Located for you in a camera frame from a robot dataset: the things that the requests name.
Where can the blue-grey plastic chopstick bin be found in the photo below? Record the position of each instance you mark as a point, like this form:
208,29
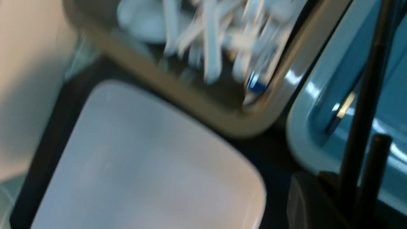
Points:
320,118

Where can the brown plastic spoon bin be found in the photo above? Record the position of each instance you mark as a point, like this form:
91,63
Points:
218,105

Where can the large white square plate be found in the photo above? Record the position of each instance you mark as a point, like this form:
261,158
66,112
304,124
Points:
133,161

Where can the large white plastic tub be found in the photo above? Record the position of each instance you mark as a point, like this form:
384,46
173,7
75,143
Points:
36,43

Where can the black serving tray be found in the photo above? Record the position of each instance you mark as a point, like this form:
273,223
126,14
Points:
65,114

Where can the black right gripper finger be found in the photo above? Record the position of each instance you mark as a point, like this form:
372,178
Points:
310,205

